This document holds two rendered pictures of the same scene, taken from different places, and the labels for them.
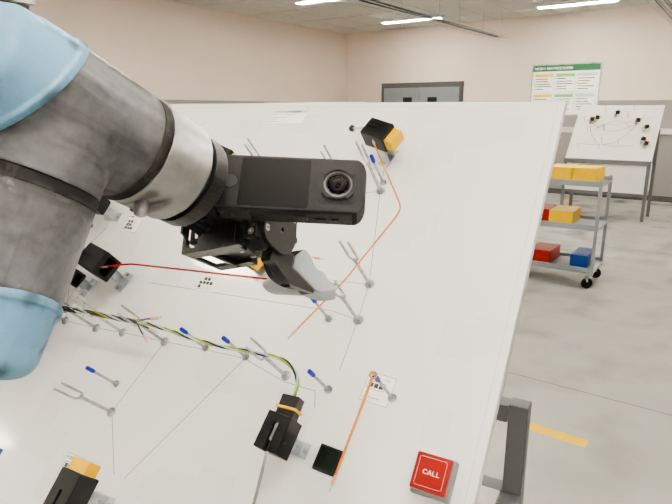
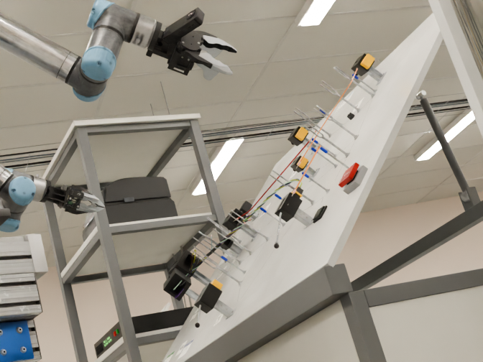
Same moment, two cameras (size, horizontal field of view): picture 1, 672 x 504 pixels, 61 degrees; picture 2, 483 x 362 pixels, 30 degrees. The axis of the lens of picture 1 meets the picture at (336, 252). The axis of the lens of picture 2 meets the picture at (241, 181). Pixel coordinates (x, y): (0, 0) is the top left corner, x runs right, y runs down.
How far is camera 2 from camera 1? 1.89 m
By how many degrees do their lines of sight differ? 45
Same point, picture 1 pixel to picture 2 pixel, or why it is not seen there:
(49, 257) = (108, 40)
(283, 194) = (178, 26)
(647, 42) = not seen: outside the picture
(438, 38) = not seen: outside the picture
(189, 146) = (145, 19)
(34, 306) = (106, 50)
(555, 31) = not seen: outside the picture
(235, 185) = (167, 31)
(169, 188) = (141, 30)
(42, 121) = (104, 16)
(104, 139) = (118, 18)
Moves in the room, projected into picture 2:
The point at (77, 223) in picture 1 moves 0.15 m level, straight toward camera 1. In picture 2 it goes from (114, 35) to (92, 6)
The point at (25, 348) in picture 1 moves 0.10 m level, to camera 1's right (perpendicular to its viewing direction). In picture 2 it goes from (105, 59) to (136, 38)
